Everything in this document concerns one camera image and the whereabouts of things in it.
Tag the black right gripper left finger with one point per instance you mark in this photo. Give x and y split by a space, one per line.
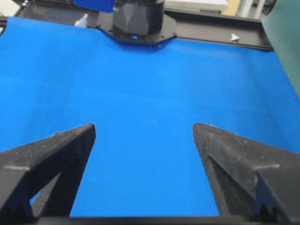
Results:
42 178

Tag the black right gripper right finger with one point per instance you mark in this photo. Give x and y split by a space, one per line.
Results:
249 178

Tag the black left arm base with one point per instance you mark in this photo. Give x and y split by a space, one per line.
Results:
139 22

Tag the green backdrop curtain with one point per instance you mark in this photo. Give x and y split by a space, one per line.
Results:
282 26

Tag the black table edge rail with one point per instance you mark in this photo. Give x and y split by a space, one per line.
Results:
206 27

